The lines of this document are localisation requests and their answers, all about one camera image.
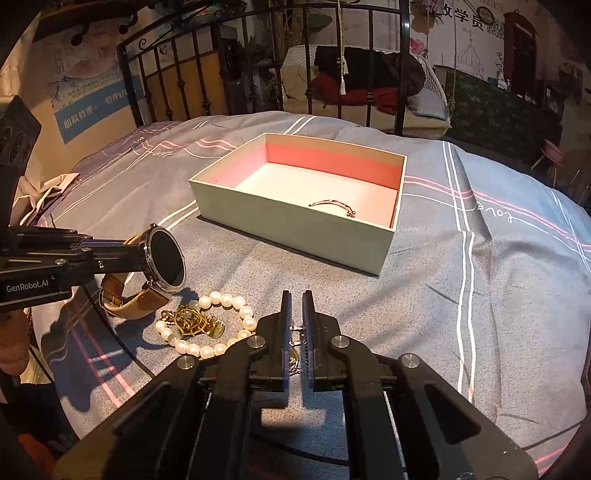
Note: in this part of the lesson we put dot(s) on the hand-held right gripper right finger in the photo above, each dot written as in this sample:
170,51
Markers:
308,350

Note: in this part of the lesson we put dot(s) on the pink stool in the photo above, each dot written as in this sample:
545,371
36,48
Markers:
551,150

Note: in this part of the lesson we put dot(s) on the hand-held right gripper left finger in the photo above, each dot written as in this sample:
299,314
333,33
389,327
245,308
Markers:
286,341

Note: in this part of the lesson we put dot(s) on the cardboard box with pink inside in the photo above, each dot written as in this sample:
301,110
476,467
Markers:
295,230

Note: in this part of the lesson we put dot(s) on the white wicker hanging chair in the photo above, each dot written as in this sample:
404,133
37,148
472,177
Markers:
434,74

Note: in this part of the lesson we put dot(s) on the black clothes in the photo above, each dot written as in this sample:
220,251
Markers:
369,64

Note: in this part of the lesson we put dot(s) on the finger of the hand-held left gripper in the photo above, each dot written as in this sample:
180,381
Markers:
115,264
106,242

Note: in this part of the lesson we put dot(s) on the grey-blue plaid blanket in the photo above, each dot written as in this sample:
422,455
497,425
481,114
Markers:
461,300

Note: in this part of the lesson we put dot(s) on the dark green counter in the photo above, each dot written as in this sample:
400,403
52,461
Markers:
498,110

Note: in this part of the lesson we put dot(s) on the blue and white wall poster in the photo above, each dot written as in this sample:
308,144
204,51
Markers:
83,115

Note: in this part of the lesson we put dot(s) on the light blue cushion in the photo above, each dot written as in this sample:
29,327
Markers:
429,104

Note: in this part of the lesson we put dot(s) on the thin silver bangle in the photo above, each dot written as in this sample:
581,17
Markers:
330,201

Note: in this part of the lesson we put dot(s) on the black metal bed frame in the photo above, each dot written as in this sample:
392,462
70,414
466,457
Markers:
404,69

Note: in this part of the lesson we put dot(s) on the red cloth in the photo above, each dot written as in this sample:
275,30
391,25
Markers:
364,97

